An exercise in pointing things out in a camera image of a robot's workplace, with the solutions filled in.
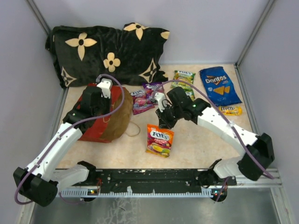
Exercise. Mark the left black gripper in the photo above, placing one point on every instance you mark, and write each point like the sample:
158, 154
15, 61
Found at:
109, 102

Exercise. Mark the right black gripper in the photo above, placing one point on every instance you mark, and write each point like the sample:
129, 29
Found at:
162, 121

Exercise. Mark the orange Fox's fruits packet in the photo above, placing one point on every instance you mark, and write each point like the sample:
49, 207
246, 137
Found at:
159, 140

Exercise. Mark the purple candy packet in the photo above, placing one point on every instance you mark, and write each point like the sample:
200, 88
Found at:
149, 90
140, 102

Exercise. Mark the green Fox's candy packet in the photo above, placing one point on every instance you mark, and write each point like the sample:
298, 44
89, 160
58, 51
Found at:
185, 76

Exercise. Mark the yellow M&M's packet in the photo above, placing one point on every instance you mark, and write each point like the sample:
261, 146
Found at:
231, 110

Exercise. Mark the blue Doritos chip bag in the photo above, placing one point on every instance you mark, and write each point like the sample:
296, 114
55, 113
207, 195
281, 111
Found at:
219, 87

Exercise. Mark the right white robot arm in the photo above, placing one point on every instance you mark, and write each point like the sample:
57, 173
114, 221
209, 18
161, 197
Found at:
255, 151

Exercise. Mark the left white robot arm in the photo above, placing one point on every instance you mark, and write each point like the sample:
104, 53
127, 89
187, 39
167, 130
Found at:
38, 181

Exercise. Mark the black flower pattern pillow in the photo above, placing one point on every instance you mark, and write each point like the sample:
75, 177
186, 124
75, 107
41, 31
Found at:
130, 54

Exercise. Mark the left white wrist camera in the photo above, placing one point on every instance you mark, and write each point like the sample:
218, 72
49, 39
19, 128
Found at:
105, 85

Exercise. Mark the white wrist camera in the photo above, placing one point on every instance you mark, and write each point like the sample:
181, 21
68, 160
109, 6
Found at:
105, 85
160, 97

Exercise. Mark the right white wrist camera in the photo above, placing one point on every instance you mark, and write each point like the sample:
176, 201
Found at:
160, 97

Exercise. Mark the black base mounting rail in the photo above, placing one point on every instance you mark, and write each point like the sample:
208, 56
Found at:
152, 180

